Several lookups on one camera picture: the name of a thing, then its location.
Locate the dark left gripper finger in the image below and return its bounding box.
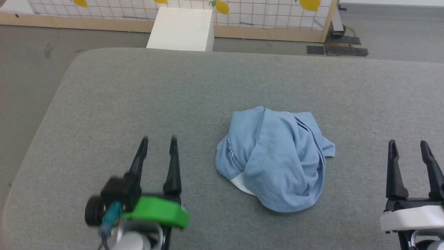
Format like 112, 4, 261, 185
163, 135, 182, 204
129, 136, 149, 181

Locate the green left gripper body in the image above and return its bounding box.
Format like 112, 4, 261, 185
121, 196, 190, 230

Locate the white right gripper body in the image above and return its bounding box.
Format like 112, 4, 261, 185
379, 197, 444, 234

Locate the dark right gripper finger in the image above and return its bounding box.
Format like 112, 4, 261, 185
386, 139, 409, 201
420, 140, 444, 200

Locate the light blue garment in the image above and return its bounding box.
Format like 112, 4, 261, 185
215, 106, 336, 213

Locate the grey fabric sofa seat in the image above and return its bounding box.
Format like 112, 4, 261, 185
0, 48, 444, 250

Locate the wide black floor mat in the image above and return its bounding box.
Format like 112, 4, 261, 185
325, 35, 369, 57

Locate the white rectangular box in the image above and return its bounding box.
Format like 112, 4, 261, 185
146, 7, 215, 52

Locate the grey stand base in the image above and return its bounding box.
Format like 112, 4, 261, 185
331, 5, 347, 38

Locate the lemon print partition panel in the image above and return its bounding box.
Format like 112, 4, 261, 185
0, 0, 339, 43

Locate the teal plug black cable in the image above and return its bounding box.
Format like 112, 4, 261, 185
99, 201, 124, 250

